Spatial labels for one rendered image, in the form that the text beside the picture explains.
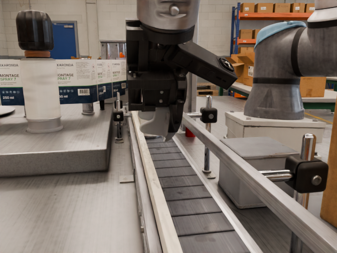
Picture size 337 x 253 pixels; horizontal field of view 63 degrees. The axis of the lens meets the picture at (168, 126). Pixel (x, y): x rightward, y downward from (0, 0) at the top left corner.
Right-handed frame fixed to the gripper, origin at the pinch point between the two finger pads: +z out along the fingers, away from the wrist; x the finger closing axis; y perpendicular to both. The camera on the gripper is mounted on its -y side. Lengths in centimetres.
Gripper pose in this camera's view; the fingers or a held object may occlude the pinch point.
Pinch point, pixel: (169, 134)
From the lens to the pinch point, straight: 48.6
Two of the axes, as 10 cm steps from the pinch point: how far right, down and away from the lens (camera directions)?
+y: -9.9, 0.4, -1.7
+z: -0.8, 7.3, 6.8
